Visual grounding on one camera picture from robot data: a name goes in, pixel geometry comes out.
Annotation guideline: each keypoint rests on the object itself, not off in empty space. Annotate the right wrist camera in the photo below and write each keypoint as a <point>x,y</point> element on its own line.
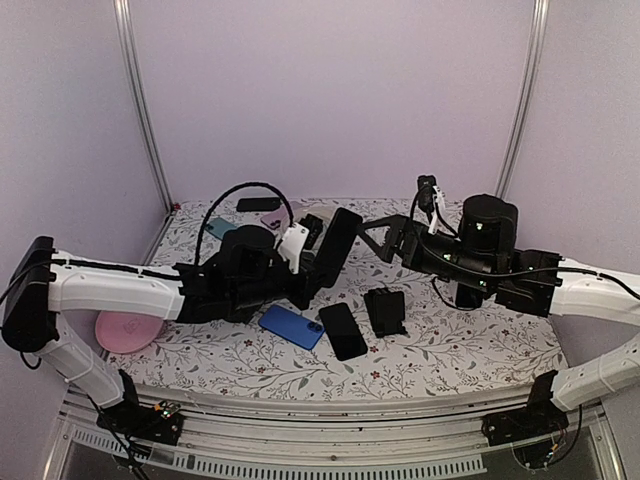
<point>429,199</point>

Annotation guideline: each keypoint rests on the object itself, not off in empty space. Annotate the aluminium frame post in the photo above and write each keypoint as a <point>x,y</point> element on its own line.
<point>534,53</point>
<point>127,42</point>

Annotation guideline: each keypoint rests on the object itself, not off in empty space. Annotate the small black phone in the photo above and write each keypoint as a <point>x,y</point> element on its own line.
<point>336,246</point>

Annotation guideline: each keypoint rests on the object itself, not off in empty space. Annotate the blue phone face down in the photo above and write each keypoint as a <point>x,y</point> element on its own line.
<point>291,327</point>

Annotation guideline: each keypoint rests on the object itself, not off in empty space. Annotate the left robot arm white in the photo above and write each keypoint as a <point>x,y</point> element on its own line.
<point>49,283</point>

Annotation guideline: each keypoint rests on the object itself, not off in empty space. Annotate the pink phone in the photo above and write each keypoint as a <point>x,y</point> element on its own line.
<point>276,219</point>

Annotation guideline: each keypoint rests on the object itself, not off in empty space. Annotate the front aluminium rail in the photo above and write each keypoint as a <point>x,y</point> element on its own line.
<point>422,438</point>

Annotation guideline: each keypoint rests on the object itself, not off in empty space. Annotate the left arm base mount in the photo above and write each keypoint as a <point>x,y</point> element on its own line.
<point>161,423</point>

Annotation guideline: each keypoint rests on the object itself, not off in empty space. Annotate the floral table mat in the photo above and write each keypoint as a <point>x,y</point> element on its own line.
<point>443,352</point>

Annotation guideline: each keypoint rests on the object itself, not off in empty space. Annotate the right aluminium frame post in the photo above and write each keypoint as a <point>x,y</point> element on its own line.
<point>534,53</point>

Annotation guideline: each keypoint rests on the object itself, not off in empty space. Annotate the black clamp phone stand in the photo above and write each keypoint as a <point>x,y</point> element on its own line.
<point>386,311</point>

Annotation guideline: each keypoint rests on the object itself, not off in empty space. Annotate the left aluminium frame post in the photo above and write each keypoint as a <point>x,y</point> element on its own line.
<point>127,42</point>

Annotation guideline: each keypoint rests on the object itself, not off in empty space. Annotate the pink round object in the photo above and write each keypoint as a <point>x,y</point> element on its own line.
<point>126,333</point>

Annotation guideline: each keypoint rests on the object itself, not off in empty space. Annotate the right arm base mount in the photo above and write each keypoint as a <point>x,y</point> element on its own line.
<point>539,416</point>

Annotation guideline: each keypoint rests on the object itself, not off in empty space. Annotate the teal phone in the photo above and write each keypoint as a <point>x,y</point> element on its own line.
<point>218,227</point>

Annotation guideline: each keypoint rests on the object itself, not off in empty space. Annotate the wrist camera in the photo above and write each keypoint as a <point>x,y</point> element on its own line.
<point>429,199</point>
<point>298,237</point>

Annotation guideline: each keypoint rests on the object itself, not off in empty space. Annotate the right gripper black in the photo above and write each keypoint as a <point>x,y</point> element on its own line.
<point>400,229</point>

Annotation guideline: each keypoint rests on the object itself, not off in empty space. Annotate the white round dish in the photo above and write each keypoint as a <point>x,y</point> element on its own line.
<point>323,212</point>

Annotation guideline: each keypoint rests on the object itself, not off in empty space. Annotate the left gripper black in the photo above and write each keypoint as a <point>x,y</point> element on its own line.
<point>309,286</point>

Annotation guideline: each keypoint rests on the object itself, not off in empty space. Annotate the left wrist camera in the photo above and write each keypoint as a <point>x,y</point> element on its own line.
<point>298,237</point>

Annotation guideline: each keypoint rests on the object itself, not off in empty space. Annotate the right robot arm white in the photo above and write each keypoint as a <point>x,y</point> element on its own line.
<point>595,311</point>

